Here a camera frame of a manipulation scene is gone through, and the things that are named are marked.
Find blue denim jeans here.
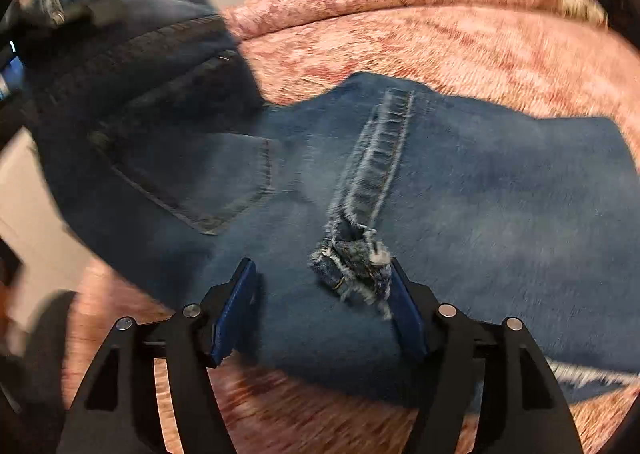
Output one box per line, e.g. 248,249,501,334
17,0,639,402

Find pink patterned bedspread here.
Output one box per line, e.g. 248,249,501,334
60,4,640,454

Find black bag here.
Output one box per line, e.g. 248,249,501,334
598,0,636,43

